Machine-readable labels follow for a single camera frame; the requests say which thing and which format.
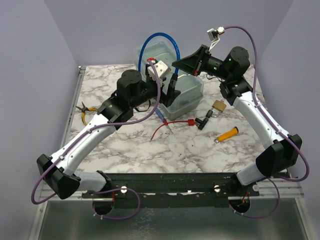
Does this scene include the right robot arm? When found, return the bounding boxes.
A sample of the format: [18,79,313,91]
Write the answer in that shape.
[172,45,302,196]

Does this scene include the aluminium frame rail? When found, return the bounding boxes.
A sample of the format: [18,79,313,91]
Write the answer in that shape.
[27,65,311,240]

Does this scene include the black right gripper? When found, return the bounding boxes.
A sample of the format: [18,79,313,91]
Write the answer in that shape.
[172,45,231,81]

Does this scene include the brass padlock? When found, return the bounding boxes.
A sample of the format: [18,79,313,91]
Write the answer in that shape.
[211,99,227,118]

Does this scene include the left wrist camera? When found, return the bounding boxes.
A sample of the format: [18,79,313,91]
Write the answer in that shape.
[147,58,171,80]

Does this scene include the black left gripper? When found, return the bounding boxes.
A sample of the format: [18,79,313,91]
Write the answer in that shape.
[129,64,180,109]

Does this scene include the yellow handled pliers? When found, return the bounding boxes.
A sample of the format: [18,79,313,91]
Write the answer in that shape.
[76,102,98,126]

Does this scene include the black cylinder lock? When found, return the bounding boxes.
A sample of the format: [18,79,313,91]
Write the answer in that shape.
[195,109,213,130]

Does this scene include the orange handled tool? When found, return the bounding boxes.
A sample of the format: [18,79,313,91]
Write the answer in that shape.
[214,126,239,143]

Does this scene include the blue cable lock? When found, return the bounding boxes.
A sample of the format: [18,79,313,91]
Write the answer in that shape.
[134,36,177,94]

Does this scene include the red cable lock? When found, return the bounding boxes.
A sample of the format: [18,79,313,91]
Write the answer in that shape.
[149,119,196,142]

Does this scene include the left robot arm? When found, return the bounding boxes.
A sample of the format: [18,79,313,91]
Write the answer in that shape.
[36,60,180,200]

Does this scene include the blue handled screwdriver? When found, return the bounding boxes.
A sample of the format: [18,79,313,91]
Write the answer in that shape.
[155,108,173,134]

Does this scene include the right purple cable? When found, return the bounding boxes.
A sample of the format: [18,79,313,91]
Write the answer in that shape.
[222,25,311,219]

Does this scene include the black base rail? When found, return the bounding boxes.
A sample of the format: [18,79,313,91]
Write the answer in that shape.
[82,172,259,209]

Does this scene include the clear plastic storage box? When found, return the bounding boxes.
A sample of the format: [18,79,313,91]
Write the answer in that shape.
[134,41,204,120]

